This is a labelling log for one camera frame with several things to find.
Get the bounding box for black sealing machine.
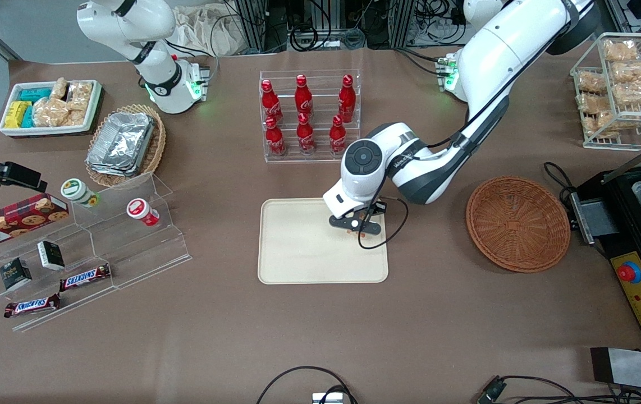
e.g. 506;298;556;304
570;132;641;354

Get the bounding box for clear bag of pastries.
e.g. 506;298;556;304
603;39;639;62
577;71;607;94
577;93;613;116
611;61;641;107
583;109;619;139

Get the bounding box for red cola bottle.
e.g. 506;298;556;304
338;74;356;123
264;116;287;157
295;75;314;118
329;115;347;155
260;79;283;125
296;113;316;155

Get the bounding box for white rectangular snack tray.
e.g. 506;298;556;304
0;80;104;139

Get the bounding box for beige crumpled cloth bag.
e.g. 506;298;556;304
172;4;244;57

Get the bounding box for beige plastic tray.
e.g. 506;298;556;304
258;196;389;285

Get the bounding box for black cable loop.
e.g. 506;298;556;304
256;366;358;404

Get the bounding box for grey metal plate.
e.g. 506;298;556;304
590;347;641;393

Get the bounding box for clear acrylic bottle rack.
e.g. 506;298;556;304
259;70;361;164

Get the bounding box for clear acrylic step display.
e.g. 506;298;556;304
0;173;193;333

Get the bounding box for black cable beside machine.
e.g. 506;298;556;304
543;162;578;197

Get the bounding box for red lid cup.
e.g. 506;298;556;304
126;198;160;227

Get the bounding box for red emergency stop button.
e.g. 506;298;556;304
617;261;641;284

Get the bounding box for round brown wicker basket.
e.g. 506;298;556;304
465;176;571;274

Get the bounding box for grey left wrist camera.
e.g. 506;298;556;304
329;215;383;237

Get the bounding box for black plug with cable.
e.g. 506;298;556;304
477;375;641;404

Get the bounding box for oval tan wicker basket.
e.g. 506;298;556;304
85;104;167;189

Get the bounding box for yellow snack packet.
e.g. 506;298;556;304
4;101;32;128

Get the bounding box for coiled black cables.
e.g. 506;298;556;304
289;24;319;52

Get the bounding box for green lid cup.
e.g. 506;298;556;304
61;178;100;209

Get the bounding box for red tartan cookie box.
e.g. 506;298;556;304
0;193;70;251

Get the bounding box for small black box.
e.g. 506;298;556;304
0;258;33;291
37;240;66;272

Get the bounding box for aluminium foil container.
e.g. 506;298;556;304
86;160;150;178
86;112;157;172

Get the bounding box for brown Snickers bar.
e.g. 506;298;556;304
59;263;112;292
4;293;61;319

